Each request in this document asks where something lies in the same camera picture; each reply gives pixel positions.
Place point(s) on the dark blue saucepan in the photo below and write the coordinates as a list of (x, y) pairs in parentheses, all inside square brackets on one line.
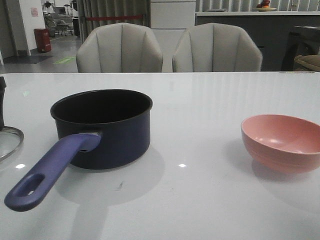
[(97, 130)]

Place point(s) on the dark grey counter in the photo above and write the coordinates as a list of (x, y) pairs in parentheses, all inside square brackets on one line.
[(269, 30)]

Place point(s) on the beige chair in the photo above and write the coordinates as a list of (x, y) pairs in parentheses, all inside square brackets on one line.
[(216, 47), (120, 48)]

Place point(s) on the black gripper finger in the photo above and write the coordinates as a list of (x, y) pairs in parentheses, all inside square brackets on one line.
[(2, 92)]

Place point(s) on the left beige chair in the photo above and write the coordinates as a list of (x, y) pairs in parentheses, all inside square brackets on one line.
[(120, 48)]

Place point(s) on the olive cushion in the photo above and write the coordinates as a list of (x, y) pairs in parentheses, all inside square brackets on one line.
[(308, 63)]

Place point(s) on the white cabinet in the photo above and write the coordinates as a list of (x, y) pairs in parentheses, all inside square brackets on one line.
[(168, 20)]

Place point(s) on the pink bowl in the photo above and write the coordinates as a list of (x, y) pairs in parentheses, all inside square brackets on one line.
[(283, 143)]

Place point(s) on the glass lid blue knob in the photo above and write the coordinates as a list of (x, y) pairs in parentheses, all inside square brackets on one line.
[(11, 139)]

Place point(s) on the fruit plate on counter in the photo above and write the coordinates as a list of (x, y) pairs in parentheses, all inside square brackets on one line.
[(264, 6)]

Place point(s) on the right beige chair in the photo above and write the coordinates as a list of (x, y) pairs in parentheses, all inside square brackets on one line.
[(216, 47)]

